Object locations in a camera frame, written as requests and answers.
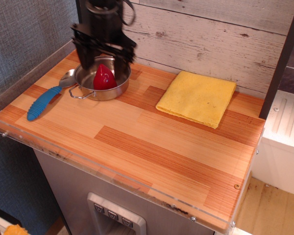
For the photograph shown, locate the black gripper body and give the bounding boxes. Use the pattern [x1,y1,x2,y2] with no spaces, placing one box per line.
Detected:
[71,9,136,63]

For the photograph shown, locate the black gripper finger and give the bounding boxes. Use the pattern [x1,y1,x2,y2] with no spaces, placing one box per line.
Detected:
[77,45,95,70]
[115,57,128,81]

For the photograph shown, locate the red toy pepper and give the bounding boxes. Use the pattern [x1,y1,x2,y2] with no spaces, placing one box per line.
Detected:
[93,64,117,90]

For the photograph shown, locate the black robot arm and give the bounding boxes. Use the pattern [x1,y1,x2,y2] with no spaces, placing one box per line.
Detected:
[71,0,136,76]

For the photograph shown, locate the yellow folded cloth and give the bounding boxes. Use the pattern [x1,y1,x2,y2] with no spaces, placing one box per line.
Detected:
[156,71,236,129]

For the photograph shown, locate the clear acrylic edge guard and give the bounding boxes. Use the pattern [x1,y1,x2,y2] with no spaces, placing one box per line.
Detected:
[0,111,264,234]

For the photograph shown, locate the grey toy cabinet front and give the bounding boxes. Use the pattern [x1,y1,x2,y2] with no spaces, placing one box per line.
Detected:
[35,150,213,235]

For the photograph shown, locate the silver dispenser panel with buttons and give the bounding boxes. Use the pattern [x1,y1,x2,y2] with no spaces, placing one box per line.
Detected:
[87,192,147,235]

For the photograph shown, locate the white toy sink unit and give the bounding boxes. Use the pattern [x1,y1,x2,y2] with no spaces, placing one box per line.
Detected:
[251,91,294,194]

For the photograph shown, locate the yellow object bottom left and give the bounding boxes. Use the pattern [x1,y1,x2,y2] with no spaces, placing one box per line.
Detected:
[3,225,29,235]

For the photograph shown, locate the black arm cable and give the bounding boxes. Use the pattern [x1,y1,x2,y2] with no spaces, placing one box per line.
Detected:
[121,0,137,27]

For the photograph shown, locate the dark vertical post left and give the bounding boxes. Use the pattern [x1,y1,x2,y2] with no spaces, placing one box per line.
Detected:
[75,0,89,24]

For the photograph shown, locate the dark vertical post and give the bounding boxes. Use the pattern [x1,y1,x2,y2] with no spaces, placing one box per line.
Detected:
[75,0,89,24]
[259,18,294,119]

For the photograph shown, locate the blue handled metal spoon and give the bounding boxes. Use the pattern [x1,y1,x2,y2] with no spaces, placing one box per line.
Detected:
[27,69,75,121]

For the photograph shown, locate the dark vertical post right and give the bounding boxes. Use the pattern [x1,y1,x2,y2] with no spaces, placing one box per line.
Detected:
[259,18,294,119]

